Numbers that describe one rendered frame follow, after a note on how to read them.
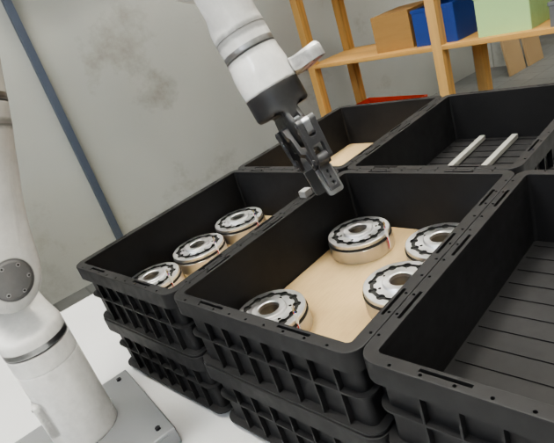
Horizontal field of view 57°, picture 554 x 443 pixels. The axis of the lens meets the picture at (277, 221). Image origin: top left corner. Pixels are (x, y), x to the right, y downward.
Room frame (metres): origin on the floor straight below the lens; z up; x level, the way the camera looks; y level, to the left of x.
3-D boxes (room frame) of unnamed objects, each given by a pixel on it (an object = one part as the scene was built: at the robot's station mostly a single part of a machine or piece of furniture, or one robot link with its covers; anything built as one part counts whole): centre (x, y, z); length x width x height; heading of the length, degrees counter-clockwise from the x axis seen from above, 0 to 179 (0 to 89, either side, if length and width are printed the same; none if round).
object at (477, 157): (0.86, -0.39, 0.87); 0.40 x 0.30 x 0.11; 130
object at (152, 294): (0.84, 0.11, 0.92); 0.40 x 0.30 x 0.02; 130
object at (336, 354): (0.61, -0.08, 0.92); 0.40 x 0.30 x 0.02; 130
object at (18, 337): (0.65, 0.38, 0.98); 0.09 x 0.09 x 0.17; 44
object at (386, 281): (0.56, -0.13, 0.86); 0.05 x 0.05 x 0.01
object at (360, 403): (0.61, -0.08, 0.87); 0.40 x 0.30 x 0.11; 130
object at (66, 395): (0.65, 0.38, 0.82); 0.09 x 0.09 x 0.17; 23
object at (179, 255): (0.89, 0.16, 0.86); 0.10 x 0.10 x 0.01
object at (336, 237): (0.74, -0.12, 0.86); 0.10 x 0.10 x 0.01
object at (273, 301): (0.59, 0.05, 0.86); 0.05 x 0.05 x 0.01
